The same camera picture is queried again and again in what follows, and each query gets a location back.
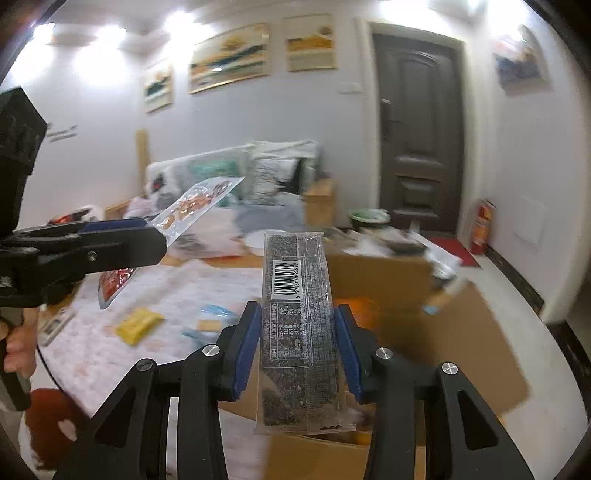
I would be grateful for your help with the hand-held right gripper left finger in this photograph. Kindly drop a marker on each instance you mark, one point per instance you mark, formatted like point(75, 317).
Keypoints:
point(247, 350)

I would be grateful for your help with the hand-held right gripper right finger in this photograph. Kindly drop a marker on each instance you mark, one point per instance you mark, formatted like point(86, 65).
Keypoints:
point(346, 350)

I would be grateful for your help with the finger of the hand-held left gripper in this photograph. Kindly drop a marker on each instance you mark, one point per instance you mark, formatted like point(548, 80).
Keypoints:
point(115, 225)
point(134, 251)

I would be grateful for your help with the dark speckled snack packet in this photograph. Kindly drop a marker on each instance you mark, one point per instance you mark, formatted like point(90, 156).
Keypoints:
point(295, 332)

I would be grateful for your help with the clear red snack packet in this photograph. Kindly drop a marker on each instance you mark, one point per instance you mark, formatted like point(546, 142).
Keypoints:
point(194, 203)

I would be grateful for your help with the brown cardboard box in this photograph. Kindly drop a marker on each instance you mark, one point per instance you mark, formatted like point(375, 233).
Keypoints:
point(461, 332)

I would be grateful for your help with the person's left hand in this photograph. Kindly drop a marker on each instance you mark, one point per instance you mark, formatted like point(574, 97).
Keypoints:
point(23, 344)

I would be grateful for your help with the blue white snack packet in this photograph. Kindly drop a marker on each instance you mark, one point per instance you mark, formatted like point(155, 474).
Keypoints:
point(214, 318)

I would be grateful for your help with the red gift bag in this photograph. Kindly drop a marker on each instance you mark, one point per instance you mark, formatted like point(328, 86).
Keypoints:
point(69, 216)

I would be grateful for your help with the grey flat packet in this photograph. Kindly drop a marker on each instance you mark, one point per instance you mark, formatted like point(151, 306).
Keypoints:
point(55, 325)

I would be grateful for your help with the white black print pillow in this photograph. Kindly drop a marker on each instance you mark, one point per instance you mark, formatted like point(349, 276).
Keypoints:
point(161, 184)

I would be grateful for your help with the yellow snack packet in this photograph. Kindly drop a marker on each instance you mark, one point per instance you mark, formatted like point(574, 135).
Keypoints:
point(138, 325)

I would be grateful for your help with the white plastic bag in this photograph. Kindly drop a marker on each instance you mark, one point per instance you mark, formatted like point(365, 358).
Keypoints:
point(217, 240)

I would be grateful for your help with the white bowl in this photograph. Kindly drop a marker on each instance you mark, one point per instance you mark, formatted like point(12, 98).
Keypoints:
point(258, 241)

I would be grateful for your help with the teal patterned pillow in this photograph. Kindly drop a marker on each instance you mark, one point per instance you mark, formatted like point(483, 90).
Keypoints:
point(217, 168)

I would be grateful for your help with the white paper pile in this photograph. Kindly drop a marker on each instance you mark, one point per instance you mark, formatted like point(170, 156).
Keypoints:
point(397, 242)

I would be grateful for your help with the black trash bin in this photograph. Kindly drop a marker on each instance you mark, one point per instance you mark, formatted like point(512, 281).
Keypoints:
point(369, 218)

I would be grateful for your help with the grey sofa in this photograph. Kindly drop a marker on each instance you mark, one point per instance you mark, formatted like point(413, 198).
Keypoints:
point(272, 214)

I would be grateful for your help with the red stool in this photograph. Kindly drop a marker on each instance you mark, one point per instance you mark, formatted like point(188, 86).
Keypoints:
point(51, 420)

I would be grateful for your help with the dark mountain painting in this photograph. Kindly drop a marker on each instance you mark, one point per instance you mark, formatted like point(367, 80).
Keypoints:
point(158, 87)

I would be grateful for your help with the red door mat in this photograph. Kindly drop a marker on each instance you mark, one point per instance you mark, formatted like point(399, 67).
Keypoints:
point(455, 250)

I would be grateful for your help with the wooden side table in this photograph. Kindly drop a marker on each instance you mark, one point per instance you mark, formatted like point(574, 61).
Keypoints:
point(321, 203)

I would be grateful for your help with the tree print pillow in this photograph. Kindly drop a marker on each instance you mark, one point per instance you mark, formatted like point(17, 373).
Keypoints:
point(274, 177)

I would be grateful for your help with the red fire extinguisher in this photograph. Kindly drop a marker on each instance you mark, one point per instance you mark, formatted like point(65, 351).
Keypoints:
point(482, 226)

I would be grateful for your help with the wide landscape painting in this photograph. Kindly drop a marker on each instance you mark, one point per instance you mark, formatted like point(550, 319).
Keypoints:
point(230, 57)

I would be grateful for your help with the dark grey door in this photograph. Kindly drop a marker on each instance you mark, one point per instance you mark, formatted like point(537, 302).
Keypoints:
point(418, 134)

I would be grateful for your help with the golden tree painting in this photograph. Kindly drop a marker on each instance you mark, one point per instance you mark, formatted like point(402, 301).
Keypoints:
point(309, 44)

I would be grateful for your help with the white framed mountain painting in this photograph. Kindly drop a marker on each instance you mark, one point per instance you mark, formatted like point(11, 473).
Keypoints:
point(521, 62)

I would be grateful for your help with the black wall decal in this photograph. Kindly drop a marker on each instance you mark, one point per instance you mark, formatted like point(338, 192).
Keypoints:
point(62, 133)

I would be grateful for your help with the white wall panel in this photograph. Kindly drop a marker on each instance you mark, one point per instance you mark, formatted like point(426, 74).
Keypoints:
point(530, 222)

